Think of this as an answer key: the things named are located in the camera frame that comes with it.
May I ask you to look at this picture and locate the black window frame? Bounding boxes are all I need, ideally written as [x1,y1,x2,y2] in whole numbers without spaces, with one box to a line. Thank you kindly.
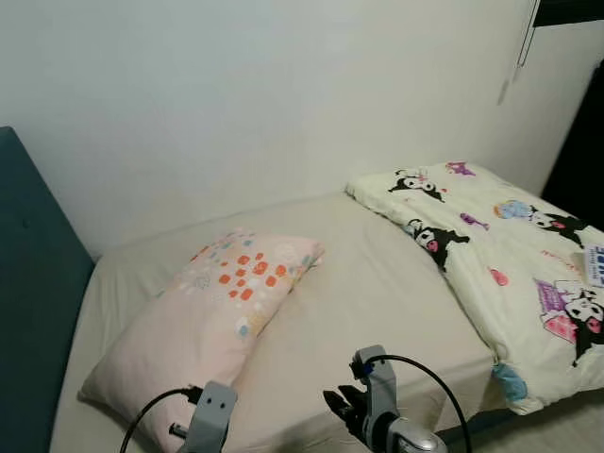
[531,0,604,27]

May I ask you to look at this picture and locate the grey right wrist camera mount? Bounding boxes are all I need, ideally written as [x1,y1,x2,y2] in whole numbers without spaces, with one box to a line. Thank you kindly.
[350,344,400,446]

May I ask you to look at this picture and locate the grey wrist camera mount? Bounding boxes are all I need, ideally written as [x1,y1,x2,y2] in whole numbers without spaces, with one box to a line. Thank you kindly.
[350,344,400,446]
[177,380,240,453]

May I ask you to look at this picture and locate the mattress with beige sheet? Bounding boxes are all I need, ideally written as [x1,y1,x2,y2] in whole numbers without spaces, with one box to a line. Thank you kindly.
[49,192,604,453]

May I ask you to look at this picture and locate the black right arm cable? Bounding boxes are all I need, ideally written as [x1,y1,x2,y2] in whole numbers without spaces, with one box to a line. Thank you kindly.
[362,353,474,453]

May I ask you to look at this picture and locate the pink patterned pillow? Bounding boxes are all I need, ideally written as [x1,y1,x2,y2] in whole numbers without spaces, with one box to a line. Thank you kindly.
[78,226,326,428]

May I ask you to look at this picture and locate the blue fabric headboard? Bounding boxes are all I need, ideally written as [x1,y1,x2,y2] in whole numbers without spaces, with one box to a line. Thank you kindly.
[0,126,96,453]

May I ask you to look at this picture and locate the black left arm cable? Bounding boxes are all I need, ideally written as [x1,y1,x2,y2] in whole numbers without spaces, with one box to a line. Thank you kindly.
[119,385,205,453]

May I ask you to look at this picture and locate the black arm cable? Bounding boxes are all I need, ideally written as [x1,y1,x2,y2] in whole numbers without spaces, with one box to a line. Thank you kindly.
[119,385,205,453]
[362,353,474,453]

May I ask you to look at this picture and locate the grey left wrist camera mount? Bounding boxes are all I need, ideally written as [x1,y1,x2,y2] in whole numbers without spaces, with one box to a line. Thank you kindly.
[177,380,240,453]

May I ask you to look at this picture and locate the cream cartoon print blanket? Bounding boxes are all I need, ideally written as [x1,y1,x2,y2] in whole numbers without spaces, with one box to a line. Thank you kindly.
[344,160,604,417]

